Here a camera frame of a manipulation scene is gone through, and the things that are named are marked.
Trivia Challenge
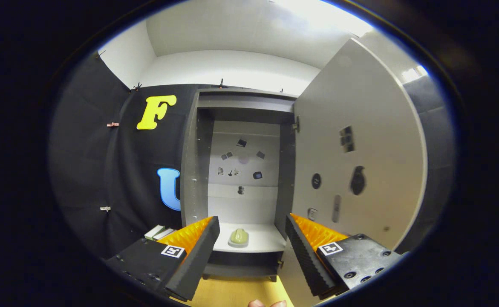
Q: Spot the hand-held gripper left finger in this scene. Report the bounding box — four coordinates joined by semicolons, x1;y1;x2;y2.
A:
104;215;221;302

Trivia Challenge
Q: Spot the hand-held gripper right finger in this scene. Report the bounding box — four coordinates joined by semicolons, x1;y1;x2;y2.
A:
285;213;405;300

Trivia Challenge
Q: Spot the pale green cup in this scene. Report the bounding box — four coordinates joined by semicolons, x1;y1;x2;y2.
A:
228;228;250;248

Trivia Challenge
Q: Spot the green book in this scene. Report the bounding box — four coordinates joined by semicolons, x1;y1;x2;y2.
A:
144;225;166;240

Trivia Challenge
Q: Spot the grey cabinet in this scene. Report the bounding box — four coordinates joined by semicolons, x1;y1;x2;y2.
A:
180;87;299;282

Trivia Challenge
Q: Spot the black backdrop cloth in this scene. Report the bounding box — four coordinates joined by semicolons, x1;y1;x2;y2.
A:
49;51;456;261

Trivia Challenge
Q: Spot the small ceiling light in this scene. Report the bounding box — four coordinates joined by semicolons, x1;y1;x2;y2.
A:
401;65;429;84

